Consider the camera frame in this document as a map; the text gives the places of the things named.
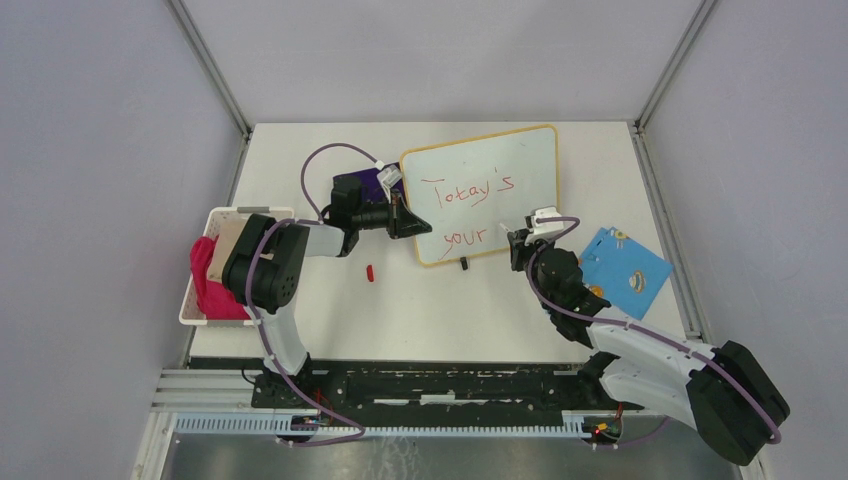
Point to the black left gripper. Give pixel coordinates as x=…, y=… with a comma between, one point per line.
x=402, y=222

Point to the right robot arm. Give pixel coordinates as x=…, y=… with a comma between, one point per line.
x=721, y=392

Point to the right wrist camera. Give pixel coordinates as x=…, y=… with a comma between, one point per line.
x=544, y=224

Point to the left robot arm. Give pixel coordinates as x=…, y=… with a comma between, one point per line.
x=264, y=266

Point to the purple cloth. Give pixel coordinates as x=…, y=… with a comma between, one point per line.
x=372, y=187

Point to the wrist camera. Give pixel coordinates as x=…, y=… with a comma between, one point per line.
x=544, y=224
x=390, y=179

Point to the white cable comb strip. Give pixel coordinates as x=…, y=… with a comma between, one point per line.
x=273, y=424

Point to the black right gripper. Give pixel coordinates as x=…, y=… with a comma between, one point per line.
x=519, y=249

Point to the pink cloth in basket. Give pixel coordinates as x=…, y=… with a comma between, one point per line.
x=212, y=299

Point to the beige cloth in basket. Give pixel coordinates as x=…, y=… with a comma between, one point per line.
x=222, y=255

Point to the white plastic basket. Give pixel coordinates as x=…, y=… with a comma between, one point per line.
x=190, y=313

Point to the yellow framed whiteboard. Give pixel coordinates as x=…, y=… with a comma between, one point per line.
x=465, y=188

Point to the blue patterned cloth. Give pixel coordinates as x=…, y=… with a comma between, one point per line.
x=622, y=271

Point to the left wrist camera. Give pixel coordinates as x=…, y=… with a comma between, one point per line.
x=390, y=179

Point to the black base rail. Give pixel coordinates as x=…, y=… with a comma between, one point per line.
x=433, y=394

